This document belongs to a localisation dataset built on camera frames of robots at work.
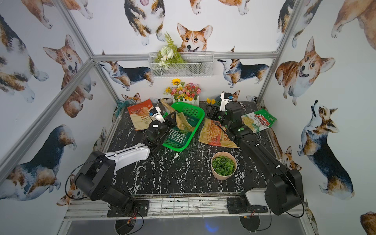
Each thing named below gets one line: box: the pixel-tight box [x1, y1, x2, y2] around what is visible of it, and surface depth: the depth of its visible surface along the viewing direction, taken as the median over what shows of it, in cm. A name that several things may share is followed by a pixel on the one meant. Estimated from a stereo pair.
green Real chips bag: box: [163, 114, 201, 145], surface depth 102 cm
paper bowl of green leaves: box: [210, 151, 237, 181], surface depth 78 cm
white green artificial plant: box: [153, 31, 186, 71], surface depth 82 cm
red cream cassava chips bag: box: [127, 98, 154, 131], surface depth 115 cm
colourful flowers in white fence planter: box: [163, 78, 202, 107], surface depth 111 cm
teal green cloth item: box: [115, 100, 130, 118], surface depth 123 cm
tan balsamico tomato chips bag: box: [198, 117, 241, 148], surface depth 102 cm
